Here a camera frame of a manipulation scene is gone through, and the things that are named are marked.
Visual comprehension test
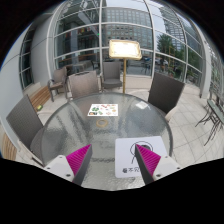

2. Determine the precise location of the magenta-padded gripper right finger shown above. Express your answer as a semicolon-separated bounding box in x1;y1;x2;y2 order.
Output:
134;143;182;185

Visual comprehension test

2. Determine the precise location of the black metal chairs group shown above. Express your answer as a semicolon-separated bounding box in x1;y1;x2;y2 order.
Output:
194;91;224;148

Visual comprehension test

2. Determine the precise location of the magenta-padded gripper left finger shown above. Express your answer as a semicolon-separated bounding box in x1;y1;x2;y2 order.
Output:
43;143;93;186

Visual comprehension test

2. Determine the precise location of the gold-framed menu stand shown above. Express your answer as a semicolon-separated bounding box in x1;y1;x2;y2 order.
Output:
108;39;143;95

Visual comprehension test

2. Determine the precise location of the white printed menu card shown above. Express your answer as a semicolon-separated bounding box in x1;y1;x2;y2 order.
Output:
87;103;119;117

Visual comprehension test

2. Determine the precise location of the white mouse pad with drawing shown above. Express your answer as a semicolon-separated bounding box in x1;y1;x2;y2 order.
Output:
114;135;169;179

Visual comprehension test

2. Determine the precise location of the brown wicker chair with armrests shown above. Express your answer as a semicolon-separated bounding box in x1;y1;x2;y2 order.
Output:
5;94;46;168
66;70;101;101
147;71;186;123
47;66;69;103
100;60;124;91

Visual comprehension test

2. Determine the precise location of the wooden slatted bench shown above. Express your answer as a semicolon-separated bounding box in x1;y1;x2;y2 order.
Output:
0;133;18;161
29;85;52;113

